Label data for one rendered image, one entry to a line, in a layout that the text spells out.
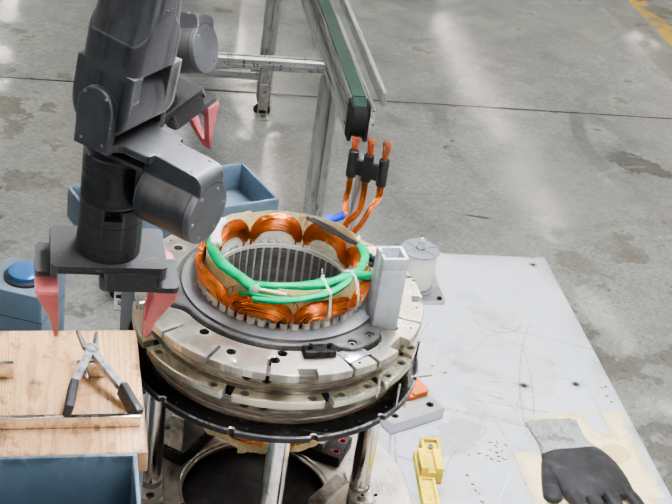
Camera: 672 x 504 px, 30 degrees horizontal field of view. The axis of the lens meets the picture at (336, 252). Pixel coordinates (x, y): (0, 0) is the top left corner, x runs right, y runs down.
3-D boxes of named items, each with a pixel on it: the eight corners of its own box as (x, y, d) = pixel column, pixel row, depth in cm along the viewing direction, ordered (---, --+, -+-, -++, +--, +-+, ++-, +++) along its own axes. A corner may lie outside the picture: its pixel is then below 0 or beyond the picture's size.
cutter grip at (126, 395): (140, 421, 121) (144, 409, 120) (132, 422, 120) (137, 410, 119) (123, 392, 123) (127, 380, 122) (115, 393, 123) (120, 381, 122)
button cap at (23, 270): (48, 270, 147) (48, 263, 146) (34, 287, 143) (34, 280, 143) (16, 263, 147) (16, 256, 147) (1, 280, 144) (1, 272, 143)
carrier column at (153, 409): (161, 493, 151) (172, 352, 140) (140, 494, 150) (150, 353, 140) (159, 479, 153) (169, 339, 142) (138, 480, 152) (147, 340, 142)
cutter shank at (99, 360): (124, 389, 123) (126, 384, 123) (118, 391, 122) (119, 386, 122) (91, 349, 126) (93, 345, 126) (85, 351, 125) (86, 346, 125)
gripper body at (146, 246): (166, 285, 113) (174, 217, 109) (50, 283, 110) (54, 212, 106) (159, 244, 118) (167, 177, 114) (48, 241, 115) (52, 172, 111)
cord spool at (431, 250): (436, 297, 200) (444, 259, 196) (397, 296, 199) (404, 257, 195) (428, 276, 205) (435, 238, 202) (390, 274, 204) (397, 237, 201)
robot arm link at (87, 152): (112, 113, 110) (70, 135, 106) (176, 142, 108) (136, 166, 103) (106, 180, 114) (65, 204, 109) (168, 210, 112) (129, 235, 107)
